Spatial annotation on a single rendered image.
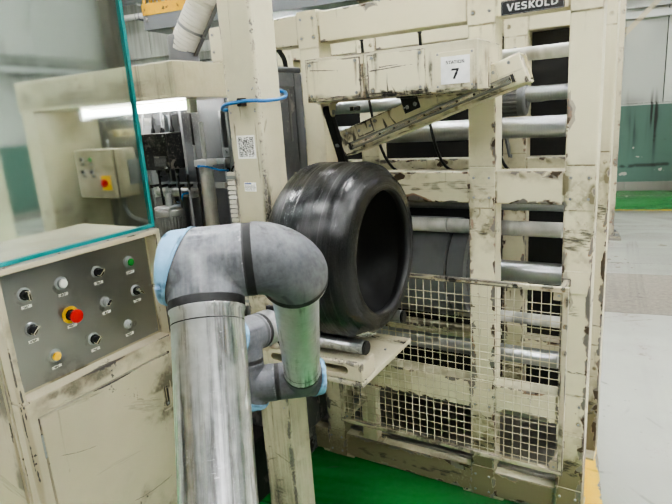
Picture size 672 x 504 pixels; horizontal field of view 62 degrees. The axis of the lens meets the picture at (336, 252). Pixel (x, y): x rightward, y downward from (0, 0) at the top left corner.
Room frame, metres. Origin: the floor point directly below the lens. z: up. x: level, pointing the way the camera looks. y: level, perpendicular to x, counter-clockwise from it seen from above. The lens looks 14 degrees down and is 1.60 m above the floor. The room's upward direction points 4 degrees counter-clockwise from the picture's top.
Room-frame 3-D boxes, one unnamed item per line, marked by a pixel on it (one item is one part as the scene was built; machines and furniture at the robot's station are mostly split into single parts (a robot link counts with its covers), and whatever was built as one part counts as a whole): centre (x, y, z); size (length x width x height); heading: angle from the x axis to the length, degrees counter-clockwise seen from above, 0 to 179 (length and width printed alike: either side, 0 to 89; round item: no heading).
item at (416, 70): (1.97, -0.26, 1.71); 0.61 x 0.25 x 0.15; 59
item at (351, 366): (1.66, 0.08, 0.84); 0.36 x 0.09 x 0.06; 59
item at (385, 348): (1.78, 0.01, 0.80); 0.37 x 0.36 x 0.02; 149
